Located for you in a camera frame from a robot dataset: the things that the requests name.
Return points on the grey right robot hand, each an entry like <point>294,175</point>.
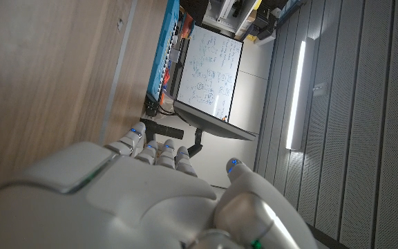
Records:
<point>123,204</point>

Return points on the black cylindrical clamp bar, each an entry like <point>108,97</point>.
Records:
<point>166,130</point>

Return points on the black power strip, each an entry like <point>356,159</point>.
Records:
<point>150,105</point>

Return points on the dark grey monitor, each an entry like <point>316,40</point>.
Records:
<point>214,125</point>

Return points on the blue storage rack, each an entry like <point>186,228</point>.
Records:
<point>162,52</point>

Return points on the whiteboard with blue writing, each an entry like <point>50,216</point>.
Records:
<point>208,69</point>

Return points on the small metal table fitting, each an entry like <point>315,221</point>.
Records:
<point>120,24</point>

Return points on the orange item in rack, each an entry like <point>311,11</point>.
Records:
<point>187,25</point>

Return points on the white ceiling light strip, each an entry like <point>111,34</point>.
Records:
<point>295,97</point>

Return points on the large black object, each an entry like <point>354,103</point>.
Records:
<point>192,8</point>

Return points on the small yellow box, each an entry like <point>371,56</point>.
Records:
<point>251,37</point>

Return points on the white cabinet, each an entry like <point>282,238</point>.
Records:
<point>228,13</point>

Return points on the small grey ceiling sensor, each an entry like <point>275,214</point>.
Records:
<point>320,89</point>

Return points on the black equipment pile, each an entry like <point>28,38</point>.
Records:
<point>264,25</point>

